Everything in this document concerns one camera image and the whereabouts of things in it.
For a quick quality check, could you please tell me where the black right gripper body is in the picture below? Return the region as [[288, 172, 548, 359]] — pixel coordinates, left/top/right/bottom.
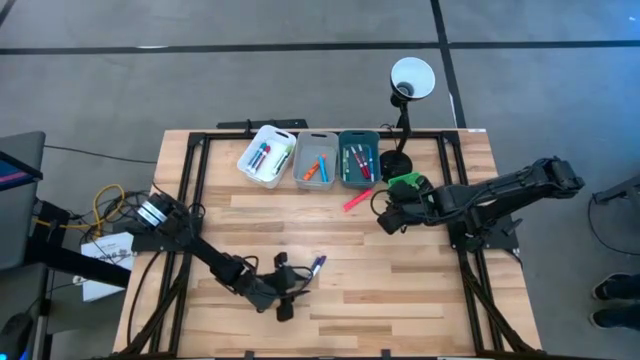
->
[[377, 177, 441, 235]]

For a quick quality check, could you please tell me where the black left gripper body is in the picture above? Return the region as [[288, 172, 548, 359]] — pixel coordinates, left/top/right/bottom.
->
[[245, 252, 304, 323]]

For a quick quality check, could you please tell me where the green plastic mesh basket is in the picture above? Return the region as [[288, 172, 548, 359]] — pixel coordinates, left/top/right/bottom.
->
[[387, 171, 426, 191]]

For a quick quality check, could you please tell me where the pink highlighter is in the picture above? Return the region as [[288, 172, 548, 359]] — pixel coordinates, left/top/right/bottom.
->
[[342, 188, 375, 212]]

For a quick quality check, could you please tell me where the maroon thin marker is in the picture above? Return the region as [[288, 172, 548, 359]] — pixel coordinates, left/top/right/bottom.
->
[[357, 144, 372, 180]]

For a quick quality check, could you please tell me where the red thin marker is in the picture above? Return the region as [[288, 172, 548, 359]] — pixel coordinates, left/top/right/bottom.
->
[[350, 144, 369, 180]]

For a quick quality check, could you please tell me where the orange highlighter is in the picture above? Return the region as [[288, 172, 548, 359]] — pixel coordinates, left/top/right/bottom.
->
[[302, 154, 327, 182]]

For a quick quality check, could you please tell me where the white plastic bin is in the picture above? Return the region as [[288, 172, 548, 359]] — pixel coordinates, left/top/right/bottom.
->
[[236, 124, 298, 190]]

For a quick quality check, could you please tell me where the dark red fat marker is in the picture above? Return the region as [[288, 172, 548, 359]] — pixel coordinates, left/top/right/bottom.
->
[[253, 145, 272, 175]]

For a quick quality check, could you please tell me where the teal fat marker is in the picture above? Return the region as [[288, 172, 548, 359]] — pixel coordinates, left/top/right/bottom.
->
[[248, 142, 269, 171]]

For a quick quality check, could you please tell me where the black gooseneck desk lamp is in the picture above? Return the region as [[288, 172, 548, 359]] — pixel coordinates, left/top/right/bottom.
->
[[378, 56, 437, 184]]

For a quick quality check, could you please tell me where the dark teal plastic bin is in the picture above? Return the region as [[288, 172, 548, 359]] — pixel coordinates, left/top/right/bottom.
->
[[337, 129, 382, 190]]

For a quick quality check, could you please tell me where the grey plastic bin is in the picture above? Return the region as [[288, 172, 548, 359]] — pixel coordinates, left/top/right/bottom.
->
[[292, 130, 341, 192]]

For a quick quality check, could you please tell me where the black power strip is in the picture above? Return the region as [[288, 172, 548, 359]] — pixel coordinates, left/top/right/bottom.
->
[[216, 118, 309, 133]]

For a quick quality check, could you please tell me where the white paper sheet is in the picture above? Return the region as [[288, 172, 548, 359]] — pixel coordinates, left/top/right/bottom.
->
[[79, 230, 137, 303]]

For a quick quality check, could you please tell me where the black stand leg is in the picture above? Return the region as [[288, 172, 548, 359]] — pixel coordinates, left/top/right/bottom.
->
[[24, 199, 132, 290]]

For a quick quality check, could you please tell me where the grey table leg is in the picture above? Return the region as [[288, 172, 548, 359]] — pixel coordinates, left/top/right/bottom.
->
[[593, 173, 640, 206]]

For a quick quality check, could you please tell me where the person's shoe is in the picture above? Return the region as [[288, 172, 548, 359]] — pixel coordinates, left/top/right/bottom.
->
[[591, 272, 640, 302], [589, 304, 640, 331]]

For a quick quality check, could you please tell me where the black computer mouse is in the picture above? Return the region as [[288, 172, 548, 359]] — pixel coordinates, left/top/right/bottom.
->
[[0, 312, 34, 360]]

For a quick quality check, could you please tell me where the dark monitor with coloured screen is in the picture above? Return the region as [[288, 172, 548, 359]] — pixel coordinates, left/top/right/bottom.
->
[[0, 149, 44, 193]]

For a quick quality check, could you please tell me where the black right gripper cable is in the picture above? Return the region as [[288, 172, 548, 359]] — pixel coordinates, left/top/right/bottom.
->
[[369, 188, 397, 218]]

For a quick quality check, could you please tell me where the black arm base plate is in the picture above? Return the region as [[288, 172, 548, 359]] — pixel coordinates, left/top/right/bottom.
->
[[446, 209, 524, 251], [130, 212, 204, 253]]

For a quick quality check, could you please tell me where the black aluminium table frame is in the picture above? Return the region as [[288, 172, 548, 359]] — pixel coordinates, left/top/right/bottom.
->
[[107, 128, 544, 360]]

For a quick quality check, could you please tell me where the black floor cable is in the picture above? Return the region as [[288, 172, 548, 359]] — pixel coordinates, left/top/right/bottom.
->
[[585, 189, 640, 249], [43, 144, 159, 165]]

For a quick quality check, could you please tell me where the yellow cable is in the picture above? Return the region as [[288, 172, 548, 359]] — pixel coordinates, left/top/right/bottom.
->
[[33, 183, 126, 236]]

